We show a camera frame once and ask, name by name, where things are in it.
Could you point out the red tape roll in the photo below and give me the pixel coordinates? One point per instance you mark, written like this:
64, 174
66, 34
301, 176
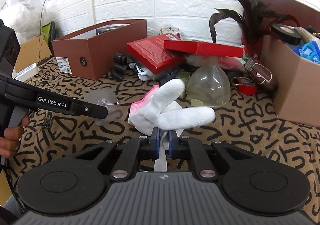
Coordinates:
244, 85

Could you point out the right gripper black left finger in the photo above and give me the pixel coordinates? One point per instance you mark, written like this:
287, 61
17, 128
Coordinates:
74, 183

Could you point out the white pink work glove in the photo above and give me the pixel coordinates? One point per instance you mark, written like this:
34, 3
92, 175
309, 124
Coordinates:
159, 109

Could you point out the black tape roll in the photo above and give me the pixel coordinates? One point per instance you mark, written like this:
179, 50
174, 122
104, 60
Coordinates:
287, 34

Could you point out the white floral fabric pouch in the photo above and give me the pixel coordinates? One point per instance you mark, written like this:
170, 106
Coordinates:
169, 29

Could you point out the black red feather duster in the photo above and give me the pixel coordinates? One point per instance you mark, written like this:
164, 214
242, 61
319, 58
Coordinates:
255, 23

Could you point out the open cardboard box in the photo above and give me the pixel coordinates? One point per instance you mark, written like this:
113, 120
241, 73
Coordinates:
296, 98
33, 51

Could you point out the tan black lettered table cloth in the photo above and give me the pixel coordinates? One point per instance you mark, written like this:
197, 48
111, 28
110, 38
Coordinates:
248, 122

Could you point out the blue packet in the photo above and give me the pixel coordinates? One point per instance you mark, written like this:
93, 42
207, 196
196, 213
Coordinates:
309, 51

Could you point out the black cylinder caps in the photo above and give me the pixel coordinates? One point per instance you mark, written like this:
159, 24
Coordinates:
120, 67

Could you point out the clear plastic bag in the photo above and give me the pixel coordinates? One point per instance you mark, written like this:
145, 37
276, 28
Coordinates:
24, 18

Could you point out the open cardboard box left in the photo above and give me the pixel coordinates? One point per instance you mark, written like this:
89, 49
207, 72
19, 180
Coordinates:
33, 51

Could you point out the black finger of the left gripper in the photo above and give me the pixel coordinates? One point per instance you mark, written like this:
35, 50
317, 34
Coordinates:
51, 101

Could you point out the person's left hand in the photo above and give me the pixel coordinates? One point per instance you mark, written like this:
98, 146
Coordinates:
11, 140

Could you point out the red book box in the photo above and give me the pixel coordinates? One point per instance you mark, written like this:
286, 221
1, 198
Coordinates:
150, 52

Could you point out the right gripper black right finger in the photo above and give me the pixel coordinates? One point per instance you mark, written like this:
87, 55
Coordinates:
252, 182

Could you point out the large red flat box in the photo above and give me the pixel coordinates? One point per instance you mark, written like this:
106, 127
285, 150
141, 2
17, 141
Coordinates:
203, 48

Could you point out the clear plastic suction hook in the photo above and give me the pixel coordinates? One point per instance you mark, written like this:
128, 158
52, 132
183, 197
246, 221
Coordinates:
105, 97

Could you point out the dark brown pouch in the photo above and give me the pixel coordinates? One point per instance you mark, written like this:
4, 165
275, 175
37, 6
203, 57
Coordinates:
260, 74

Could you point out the open cardboard box right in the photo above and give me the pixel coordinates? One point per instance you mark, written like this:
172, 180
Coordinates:
296, 98

